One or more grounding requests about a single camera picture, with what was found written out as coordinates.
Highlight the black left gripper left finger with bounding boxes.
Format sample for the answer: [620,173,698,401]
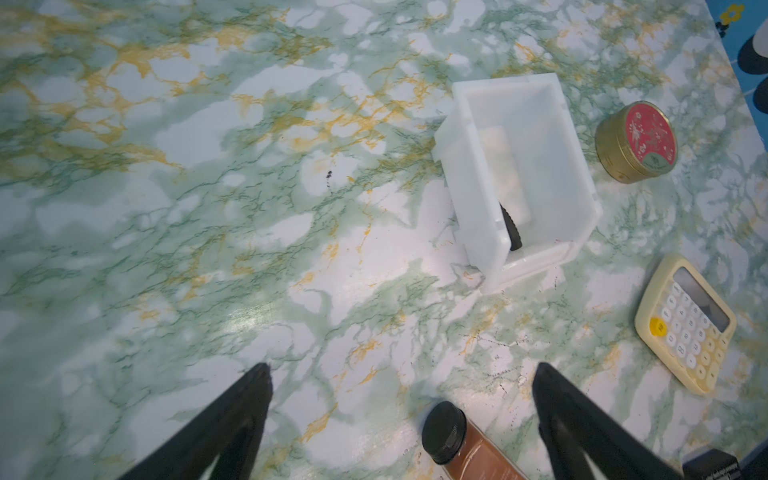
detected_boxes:
[122,363,273,479]

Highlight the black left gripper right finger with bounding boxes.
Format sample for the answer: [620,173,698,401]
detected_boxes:
[532,362,681,479]

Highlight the white plastic bin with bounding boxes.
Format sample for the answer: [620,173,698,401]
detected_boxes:
[432,73,603,294]

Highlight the brown spice jar black lid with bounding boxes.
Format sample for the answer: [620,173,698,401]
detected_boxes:
[421,401,526,480]

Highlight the black board yellow connectors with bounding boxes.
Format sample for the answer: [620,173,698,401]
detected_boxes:
[682,440,768,480]

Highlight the yellow calculator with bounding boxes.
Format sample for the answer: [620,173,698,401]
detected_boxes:
[634,253,737,396]

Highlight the red gold round tin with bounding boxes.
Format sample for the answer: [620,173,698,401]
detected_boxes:
[595,101,678,184]

